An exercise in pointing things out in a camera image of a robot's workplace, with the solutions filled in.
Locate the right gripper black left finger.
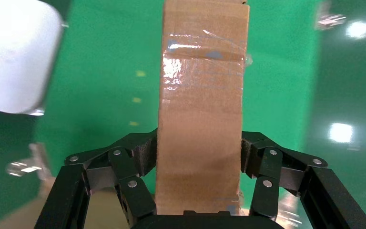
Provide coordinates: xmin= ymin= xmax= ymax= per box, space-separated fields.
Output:
xmin=34 ymin=128 xmax=157 ymax=229

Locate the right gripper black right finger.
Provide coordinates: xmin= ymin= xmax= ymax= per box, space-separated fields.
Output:
xmin=240 ymin=131 xmax=366 ymax=229

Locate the small taped cardboard box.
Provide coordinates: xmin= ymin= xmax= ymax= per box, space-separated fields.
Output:
xmin=155 ymin=0 xmax=250 ymax=217

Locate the large green table cloth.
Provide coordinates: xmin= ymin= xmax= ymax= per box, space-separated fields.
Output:
xmin=34 ymin=0 xmax=321 ymax=198

